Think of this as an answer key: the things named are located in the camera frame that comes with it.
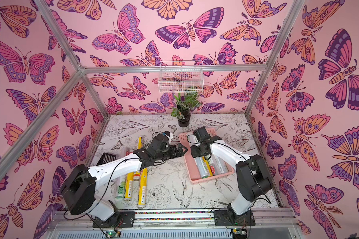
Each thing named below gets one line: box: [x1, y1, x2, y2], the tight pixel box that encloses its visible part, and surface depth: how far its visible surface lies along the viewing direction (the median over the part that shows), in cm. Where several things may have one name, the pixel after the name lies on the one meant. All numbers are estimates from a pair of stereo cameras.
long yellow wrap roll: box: [137, 136, 143, 150], surface depth 102 cm
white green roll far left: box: [114, 175, 127, 200], surface depth 81 cm
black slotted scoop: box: [96, 152, 117, 166], surface depth 96 cm
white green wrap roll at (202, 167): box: [194, 156, 209, 179], surface depth 83 cm
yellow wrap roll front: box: [137, 167, 148, 209], surface depth 82 cm
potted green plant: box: [171, 92, 201, 128], surface depth 97 cm
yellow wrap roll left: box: [123, 172, 135, 202], surface depth 82 cm
